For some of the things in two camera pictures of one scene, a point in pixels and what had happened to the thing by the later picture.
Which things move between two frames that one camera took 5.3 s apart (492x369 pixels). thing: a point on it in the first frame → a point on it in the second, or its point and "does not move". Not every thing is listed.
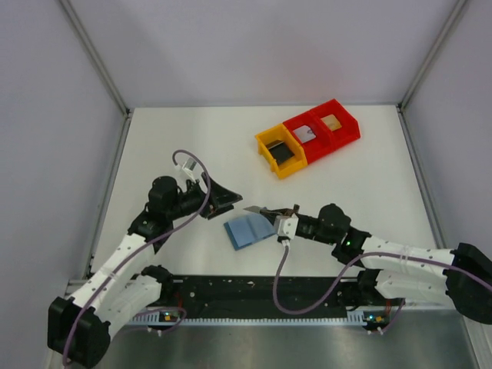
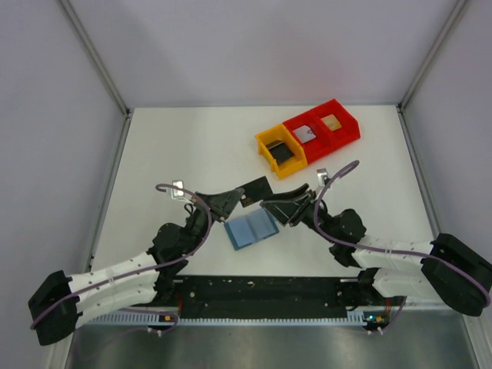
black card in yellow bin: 280,151 does not move
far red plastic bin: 349,131 does not move
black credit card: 254,208 → 255,191
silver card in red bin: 304,134 does not move
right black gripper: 283,214 → 304,210
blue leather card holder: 247,229 does not move
